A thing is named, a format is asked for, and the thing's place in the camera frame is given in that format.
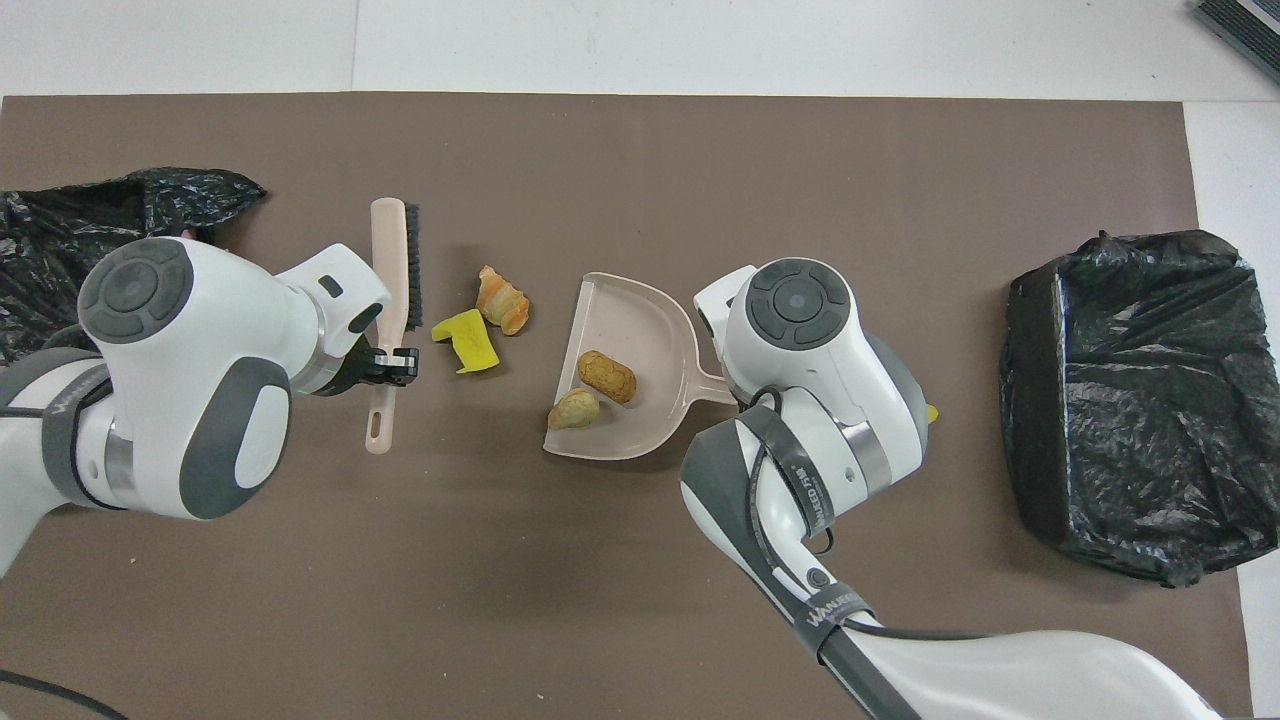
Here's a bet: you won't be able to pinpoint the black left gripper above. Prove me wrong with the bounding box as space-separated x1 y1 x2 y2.
324 346 420 397

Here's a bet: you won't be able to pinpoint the notched yellow sponge piece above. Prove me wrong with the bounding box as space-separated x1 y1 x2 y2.
431 308 501 376

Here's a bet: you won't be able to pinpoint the beige hand brush black bristles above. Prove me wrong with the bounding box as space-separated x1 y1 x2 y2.
364 198 424 456

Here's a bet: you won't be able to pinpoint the toy croissant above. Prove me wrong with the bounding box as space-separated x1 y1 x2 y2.
475 265 532 337

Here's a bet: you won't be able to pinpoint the pale lumpy toy bread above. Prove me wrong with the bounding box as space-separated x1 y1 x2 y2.
547 388 602 432

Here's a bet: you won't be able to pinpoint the brown oval toy bread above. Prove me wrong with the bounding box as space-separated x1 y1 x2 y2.
577 350 638 406

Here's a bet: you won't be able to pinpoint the beige plastic dustpan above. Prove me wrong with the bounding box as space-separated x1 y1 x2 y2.
543 272 737 462

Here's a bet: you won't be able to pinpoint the black plastic trash bag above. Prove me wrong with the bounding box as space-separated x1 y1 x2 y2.
0 167 267 366
1000 230 1280 588

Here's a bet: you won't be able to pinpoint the brown table mat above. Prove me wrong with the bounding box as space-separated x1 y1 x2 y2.
0 92 1253 720

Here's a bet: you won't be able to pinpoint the dark ribbed panel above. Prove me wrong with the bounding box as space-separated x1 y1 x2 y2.
1195 0 1280 86

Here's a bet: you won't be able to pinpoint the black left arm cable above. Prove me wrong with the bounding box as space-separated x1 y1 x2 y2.
0 668 127 720

